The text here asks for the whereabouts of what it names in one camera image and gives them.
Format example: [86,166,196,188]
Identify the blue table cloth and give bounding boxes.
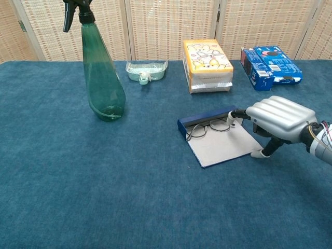
[0,60,332,249]

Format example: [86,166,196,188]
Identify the orange corgi tissue pack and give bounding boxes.
[183,39,234,94]

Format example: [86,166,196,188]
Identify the dark blue cookie box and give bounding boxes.
[240,47,275,92]

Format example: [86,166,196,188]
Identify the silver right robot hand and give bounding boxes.
[227,95,319,159]

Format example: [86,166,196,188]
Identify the woven folding screen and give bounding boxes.
[0,0,332,62]

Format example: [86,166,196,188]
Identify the mint green dustpan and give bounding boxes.
[125,60,169,86]

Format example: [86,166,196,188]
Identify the green spray bottle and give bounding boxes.
[63,0,127,122]

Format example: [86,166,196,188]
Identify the blue folding glasses case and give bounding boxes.
[177,105,265,169]

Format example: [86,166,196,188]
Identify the black eyeglasses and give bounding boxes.
[185,118,231,142]

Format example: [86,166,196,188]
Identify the blue cookie box with picture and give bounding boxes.
[253,45,303,85]

